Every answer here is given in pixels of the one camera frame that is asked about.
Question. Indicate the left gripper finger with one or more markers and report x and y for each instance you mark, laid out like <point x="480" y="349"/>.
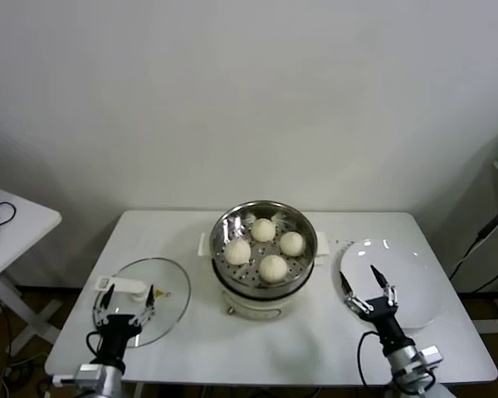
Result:
<point x="149" y="304"/>
<point x="104" y="307"/>

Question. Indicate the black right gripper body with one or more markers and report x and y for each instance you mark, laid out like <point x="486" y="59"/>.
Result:
<point x="384" y="317"/>

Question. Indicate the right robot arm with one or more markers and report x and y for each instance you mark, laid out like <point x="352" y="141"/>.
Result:
<point x="411" y="367"/>

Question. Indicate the stainless steel steamer basket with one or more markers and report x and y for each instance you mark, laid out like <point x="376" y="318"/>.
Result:
<point x="232" y="232"/>

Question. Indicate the cream electric cooker pot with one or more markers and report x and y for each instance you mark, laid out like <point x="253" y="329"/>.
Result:
<point x="253" y="309"/>

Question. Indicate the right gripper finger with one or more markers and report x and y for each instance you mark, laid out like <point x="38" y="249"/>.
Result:
<point x="348" y="294"/>
<point x="384" y="286"/>

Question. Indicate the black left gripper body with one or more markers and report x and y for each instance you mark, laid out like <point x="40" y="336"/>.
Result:
<point x="118" y="328"/>

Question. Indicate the brown crumb scatter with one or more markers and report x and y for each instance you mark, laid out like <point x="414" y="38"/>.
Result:
<point x="344" y="241"/>

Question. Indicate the white side table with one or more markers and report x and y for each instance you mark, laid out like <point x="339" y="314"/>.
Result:
<point x="20" y="232"/>

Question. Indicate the white oval plate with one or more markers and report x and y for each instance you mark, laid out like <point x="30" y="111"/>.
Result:
<point x="415" y="265"/>

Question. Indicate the white steamed baozi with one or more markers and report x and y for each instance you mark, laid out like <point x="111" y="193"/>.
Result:
<point x="262" y="230"/>
<point x="273" y="268"/>
<point x="292" y="243"/>
<point x="237" y="252"/>

